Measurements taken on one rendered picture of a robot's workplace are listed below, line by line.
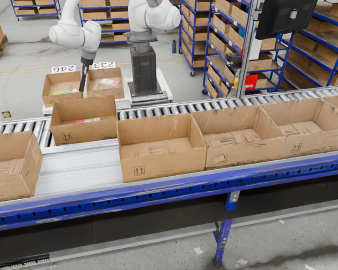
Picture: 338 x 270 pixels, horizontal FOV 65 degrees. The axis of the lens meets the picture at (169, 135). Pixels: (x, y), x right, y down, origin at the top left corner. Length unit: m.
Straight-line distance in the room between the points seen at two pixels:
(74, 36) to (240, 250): 1.76
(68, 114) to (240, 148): 1.20
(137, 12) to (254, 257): 1.88
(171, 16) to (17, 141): 1.16
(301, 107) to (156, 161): 0.95
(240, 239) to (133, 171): 1.21
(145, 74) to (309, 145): 1.28
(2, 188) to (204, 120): 1.00
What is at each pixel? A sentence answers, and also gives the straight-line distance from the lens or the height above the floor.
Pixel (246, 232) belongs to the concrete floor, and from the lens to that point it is 2.24.
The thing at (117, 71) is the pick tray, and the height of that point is 0.81.
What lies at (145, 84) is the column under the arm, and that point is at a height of 0.83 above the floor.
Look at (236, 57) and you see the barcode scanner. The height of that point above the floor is 1.08.
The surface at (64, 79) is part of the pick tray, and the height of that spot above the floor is 0.79.
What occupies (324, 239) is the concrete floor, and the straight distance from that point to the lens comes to 2.42.
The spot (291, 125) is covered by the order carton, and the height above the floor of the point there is 0.88.
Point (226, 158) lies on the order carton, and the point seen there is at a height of 0.96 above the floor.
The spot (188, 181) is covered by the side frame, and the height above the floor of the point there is 0.91.
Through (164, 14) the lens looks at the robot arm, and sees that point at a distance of 1.86.
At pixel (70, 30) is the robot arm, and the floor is 1.40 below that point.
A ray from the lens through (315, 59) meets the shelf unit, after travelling 3.23.
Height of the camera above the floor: 1.84
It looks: 38 degrees down
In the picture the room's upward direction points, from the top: straight up
